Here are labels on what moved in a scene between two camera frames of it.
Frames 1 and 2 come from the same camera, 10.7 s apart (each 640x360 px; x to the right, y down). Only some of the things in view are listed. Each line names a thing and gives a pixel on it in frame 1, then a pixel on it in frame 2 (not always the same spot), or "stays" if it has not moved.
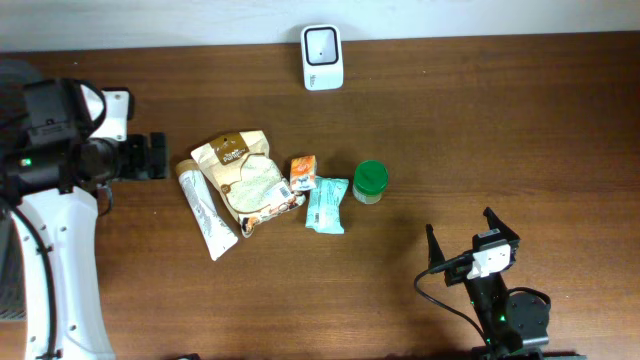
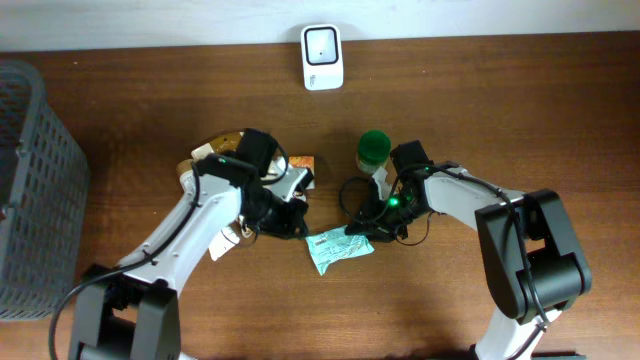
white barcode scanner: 323,65 stays
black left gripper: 138,156 to 291,220
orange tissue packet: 303,173 stays
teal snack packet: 324,209 to 330,245
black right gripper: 434,253 to 377,229
